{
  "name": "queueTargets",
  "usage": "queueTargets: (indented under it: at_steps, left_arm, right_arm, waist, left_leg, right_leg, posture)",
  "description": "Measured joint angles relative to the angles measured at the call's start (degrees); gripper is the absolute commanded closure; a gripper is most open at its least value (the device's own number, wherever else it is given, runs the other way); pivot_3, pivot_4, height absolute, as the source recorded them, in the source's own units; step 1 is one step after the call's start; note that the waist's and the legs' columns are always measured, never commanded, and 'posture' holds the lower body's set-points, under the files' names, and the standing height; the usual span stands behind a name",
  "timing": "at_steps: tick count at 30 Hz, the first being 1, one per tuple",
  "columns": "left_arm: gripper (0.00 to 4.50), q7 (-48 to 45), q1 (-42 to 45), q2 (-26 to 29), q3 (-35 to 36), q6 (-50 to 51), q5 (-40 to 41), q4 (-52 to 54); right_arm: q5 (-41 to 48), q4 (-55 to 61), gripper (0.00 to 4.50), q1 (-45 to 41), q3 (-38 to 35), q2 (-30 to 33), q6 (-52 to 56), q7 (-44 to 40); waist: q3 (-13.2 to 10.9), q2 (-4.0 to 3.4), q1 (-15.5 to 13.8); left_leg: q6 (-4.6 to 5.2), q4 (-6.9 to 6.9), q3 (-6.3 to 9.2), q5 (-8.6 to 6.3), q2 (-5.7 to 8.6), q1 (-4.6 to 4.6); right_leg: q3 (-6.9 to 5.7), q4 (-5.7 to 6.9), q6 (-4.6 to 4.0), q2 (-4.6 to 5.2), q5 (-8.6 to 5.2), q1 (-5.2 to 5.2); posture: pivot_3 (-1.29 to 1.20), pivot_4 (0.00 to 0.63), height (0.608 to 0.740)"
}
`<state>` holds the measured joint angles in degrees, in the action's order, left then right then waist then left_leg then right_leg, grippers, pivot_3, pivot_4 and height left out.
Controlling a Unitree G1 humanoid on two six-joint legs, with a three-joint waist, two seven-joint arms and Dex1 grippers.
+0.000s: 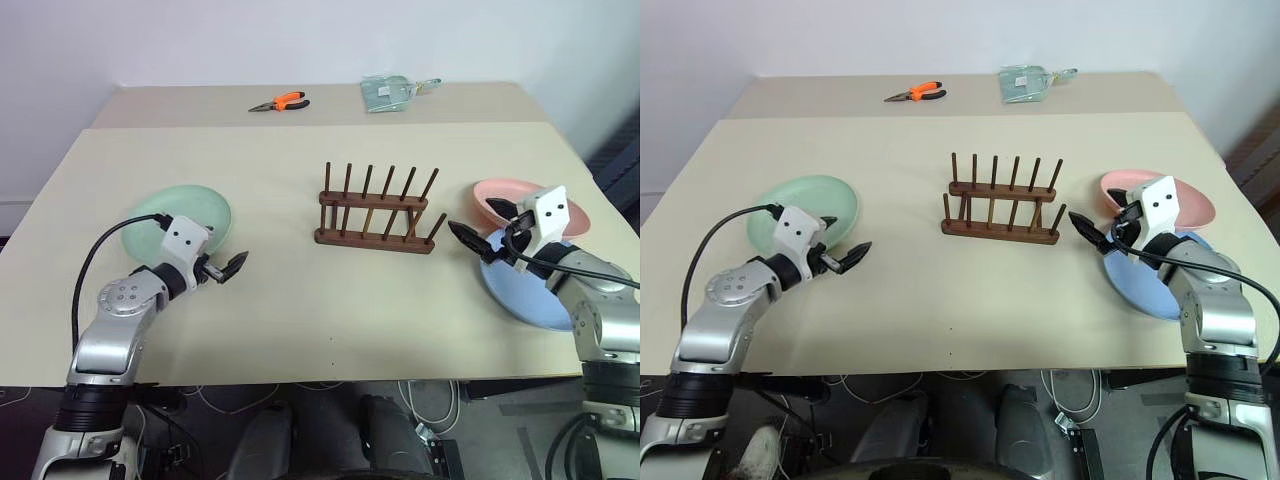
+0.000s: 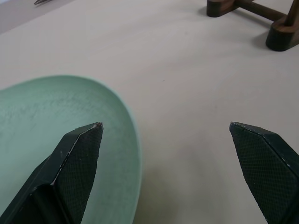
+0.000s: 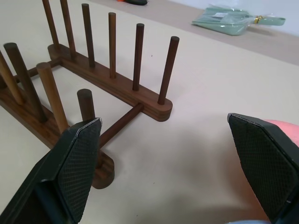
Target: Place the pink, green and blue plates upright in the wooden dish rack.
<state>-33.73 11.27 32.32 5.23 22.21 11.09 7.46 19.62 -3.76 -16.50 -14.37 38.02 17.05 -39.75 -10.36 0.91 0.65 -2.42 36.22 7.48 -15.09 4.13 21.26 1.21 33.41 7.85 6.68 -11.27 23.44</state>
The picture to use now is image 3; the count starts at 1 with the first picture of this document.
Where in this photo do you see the pink object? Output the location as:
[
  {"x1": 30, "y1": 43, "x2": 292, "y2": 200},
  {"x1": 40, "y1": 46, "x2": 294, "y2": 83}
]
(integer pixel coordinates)
[{"x1": 263, "y1": 119, "x2": 299, "y2": 147}]

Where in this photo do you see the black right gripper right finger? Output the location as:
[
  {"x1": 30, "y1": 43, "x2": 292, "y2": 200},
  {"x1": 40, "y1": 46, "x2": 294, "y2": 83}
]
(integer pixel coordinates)
[{"x1": 227, "y1": 112, "x2": 299, "y2": 224}]

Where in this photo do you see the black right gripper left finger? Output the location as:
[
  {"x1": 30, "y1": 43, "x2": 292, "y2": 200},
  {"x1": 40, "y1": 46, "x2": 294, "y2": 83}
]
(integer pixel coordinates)
[{"x1": 0, "y1": 118, "x2": 103, "y2": 224}]

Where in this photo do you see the green dustpan in plastic bag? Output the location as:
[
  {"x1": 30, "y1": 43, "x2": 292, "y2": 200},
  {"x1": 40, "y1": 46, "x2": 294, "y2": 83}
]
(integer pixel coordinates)
[{"x1": 191, "y1": 4, "x2": 287, "y2": 37}]

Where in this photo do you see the dark wooden peg rack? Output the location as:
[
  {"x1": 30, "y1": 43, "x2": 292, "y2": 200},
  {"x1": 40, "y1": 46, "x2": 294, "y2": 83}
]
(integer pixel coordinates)
[{"x1": 0, "y1": 0, "x2": 180, "y2": 189}]

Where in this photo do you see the dark object with orange part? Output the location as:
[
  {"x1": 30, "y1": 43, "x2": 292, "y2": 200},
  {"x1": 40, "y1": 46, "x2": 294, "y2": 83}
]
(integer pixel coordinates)
[{"x1": 115, "y1": 0, "x2": 149, "y2": 6}]

